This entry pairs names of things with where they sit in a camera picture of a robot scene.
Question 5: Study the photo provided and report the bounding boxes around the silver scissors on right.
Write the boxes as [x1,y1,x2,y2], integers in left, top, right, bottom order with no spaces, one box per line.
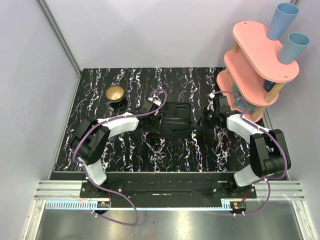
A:
[215,127,226,152]

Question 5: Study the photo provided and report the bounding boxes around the aluminium rail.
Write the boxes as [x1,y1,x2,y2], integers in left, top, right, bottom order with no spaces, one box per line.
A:
[35,180,305,201]

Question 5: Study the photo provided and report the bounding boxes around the black hair comb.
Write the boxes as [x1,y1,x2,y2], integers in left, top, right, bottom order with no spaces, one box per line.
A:
[129,129,143,152]

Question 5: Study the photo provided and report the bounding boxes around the blue cup upper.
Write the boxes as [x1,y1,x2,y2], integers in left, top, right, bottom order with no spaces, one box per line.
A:
[266,2,300,41]

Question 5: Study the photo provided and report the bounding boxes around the blue cup lower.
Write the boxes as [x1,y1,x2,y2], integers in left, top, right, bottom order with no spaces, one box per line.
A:
[277,32,311,65]

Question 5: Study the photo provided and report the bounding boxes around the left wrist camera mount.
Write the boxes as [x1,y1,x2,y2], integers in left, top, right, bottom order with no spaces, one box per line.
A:
[148,97,162,107]

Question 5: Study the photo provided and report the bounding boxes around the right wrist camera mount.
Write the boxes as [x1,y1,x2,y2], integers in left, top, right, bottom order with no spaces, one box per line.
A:
[207,92,215,111]

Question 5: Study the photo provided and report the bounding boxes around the pink three-tier shelf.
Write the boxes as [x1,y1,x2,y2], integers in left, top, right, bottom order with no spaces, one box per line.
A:
[216,20,300,122]

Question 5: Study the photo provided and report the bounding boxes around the silver scissors near centre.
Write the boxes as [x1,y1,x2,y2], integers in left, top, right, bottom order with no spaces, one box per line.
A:
[142,139,167,163]

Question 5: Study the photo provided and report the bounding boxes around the black zip tool case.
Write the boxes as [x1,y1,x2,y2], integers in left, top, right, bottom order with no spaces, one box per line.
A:
[148,101,194,140]

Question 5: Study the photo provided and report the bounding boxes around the teal patterned mug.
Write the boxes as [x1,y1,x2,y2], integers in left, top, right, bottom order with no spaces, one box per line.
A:
[231,83,256,114]

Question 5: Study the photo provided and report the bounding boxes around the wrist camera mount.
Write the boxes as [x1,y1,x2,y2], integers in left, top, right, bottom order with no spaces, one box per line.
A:
[207,92,215,111]
[148,97,162,107]

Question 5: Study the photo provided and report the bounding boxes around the silver scissors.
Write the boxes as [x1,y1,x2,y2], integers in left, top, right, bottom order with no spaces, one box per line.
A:
[215,127,226,152]
[142,139,167,163]

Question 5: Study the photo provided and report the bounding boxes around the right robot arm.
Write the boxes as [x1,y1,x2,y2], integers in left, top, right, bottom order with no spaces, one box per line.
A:
[199,94,291,199]

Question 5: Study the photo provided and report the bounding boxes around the bronze bowl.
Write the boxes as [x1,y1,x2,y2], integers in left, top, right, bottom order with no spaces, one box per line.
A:
[105,85,125,103]

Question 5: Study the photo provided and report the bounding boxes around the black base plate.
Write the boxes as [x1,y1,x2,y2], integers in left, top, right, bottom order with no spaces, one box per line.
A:
[79,171,258,200]

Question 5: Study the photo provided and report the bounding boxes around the dark blue cup on shelf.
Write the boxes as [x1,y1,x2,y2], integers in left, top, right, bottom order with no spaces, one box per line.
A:
[263,79,276,92]

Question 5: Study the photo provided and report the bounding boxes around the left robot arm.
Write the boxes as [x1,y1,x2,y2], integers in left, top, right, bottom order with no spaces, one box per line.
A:
[70,99,166,198]

